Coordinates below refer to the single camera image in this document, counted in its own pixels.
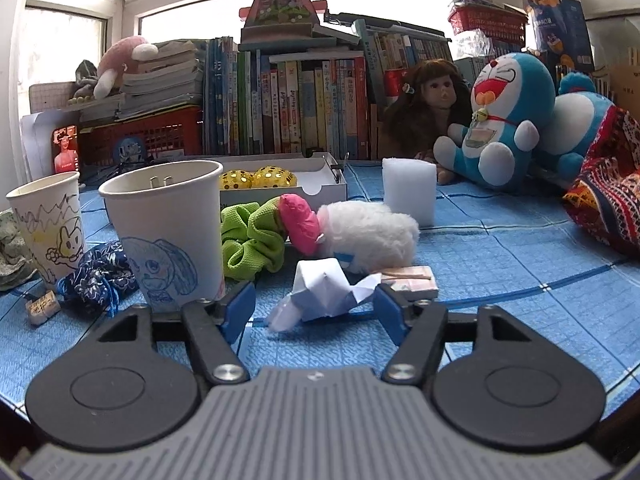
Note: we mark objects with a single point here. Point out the green scrunchie with pink bow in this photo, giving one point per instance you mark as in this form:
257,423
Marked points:
250,242

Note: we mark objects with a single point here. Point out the red patterned knit cloth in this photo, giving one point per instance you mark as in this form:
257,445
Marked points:
610,185

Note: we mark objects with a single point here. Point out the grey plush toy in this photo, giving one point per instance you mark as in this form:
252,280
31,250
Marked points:
85,80

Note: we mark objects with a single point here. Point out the brown-haired doll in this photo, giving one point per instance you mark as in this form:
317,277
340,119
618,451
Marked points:
435,95

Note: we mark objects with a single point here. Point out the small paper tag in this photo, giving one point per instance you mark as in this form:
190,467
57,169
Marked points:
41,310

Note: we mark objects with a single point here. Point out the gold sequin hair bow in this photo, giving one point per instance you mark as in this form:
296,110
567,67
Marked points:
265,177

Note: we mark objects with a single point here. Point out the clear plastic bag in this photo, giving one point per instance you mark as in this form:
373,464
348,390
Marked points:
480,44

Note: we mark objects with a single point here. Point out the blue checked tablecloth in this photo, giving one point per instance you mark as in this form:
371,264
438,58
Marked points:
500,270

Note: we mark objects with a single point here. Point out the white paper board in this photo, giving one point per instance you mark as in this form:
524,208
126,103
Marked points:
35,145

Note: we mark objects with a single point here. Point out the white foam block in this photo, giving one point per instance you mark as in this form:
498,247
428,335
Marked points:
409,190

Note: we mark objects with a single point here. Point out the paper cup with blue drawing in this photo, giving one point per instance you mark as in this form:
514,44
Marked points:
170,220

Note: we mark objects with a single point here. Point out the pink and white plush toy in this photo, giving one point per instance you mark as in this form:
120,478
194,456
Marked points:
120,62

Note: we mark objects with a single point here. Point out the blue printed carton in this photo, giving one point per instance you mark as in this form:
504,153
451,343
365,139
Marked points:
560,30

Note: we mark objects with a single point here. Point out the white paper origami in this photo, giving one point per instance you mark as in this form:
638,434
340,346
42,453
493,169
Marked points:
320,290

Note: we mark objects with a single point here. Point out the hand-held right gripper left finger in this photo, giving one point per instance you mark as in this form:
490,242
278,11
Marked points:
239,312

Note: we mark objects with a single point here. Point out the black binder clip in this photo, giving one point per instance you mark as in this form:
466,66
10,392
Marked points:
337,170

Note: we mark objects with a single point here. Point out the paper cup with yellow drawing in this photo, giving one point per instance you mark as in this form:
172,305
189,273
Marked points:
47,230

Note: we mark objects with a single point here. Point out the small red plastic basket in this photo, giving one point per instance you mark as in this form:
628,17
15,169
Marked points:
487,21

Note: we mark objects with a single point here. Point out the blue and white plush toy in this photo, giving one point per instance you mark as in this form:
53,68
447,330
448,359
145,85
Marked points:
580,120

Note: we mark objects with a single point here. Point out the large red plastic basket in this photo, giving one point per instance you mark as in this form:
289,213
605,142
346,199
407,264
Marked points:
165,132

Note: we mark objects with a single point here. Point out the brown cardboard box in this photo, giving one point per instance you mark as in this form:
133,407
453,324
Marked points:
625,90

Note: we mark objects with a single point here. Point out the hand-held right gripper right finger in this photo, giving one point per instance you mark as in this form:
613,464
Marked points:
389,312

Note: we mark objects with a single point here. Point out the blue robot cat plush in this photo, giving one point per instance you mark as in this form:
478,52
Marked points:
510,110

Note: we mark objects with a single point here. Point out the stack of flat books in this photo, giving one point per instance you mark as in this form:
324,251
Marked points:
160,80

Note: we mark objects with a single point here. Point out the smartphone with lit screen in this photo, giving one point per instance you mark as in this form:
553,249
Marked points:
65,152

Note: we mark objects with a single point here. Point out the white cardboard box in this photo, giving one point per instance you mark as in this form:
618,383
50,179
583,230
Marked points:
320,191

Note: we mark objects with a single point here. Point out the grey grid cutting mat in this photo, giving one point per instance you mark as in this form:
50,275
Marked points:
50,97

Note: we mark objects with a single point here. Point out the round blue printed card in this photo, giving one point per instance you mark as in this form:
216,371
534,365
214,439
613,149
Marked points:
129,150

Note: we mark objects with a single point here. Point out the green camouflage cloth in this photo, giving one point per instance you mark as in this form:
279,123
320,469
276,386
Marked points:
12,260

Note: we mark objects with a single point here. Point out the white fluffy plush toy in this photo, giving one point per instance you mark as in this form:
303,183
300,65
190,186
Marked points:
370,232

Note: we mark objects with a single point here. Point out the row of upright books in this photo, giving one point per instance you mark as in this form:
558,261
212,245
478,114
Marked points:
300,105

